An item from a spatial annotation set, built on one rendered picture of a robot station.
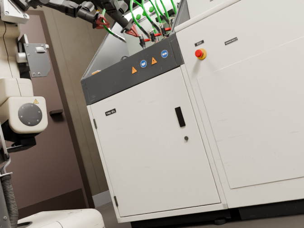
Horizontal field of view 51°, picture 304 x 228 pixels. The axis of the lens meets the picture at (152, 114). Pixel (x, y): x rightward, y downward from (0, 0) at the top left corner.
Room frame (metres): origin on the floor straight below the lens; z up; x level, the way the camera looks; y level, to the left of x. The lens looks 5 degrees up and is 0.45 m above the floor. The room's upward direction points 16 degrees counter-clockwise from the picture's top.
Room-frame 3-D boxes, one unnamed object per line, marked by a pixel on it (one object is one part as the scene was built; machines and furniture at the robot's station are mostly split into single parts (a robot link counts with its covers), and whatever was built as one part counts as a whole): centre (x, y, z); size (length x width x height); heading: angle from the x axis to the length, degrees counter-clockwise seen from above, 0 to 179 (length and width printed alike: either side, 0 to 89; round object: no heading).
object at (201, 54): (1.46, -0.29, 0.80); 0.05 x 0.04 x 0.05; 57
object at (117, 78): (1.75, 0.06, 0.87); 0.62 x 0.04 x 0.16; 57
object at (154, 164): (1.73, 0.07, 0.44); 0.65 x 0.02 x 0.68; 57
